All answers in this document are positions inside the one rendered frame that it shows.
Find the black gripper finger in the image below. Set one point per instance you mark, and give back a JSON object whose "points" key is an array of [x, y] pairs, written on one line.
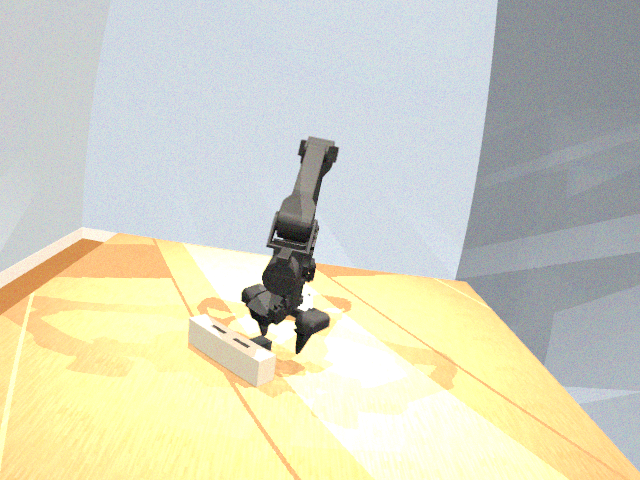
{"points": [[301, 340], [263, 330]]}

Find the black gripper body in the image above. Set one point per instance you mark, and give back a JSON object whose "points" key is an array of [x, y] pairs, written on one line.
{"points": [[309, 322]]}

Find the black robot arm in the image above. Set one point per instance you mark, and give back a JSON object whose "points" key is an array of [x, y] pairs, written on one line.
{"points": [[294, 222]]}

